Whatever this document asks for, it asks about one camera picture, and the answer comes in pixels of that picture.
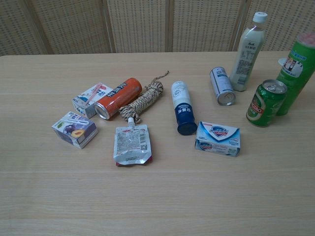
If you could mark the tall green canister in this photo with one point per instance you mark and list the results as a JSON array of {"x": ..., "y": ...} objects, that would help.
[{"x": 295, "y": 81}]

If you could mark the white blue spray can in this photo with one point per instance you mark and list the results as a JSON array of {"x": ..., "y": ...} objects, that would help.
[{"x": 183, "y": 108}]

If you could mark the silver spout pouch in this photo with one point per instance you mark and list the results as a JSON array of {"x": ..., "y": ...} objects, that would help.
[{"x": 131, "y": 145}]

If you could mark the orange drink can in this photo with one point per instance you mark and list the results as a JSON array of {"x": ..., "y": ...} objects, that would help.
[{"x": 118, "y": 98}]

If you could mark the blue white soap box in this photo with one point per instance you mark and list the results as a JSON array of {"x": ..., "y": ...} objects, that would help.
[{"x": 217, "y": 138}]

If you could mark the white milk carton with straw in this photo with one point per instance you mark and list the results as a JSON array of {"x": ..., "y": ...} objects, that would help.
[{"x": 89, "y": 97}]

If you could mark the silver blue drink can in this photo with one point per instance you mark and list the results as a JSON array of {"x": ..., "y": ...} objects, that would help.
[{"x": 221, "y": 83}]

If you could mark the purple juice carton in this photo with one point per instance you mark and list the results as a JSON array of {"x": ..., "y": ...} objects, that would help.
[{"x": 73, "y": 131}]

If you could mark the woven folding screen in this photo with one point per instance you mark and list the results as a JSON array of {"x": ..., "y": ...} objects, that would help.
[{"x": 137, "y": 24}]

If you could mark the milky drink plastic bottle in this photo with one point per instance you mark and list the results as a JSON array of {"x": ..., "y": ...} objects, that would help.
[{"x": 248, "y": 59}]

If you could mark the green beer can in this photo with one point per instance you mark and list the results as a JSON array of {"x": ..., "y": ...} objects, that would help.
[{"x": 265, "y": 105}]

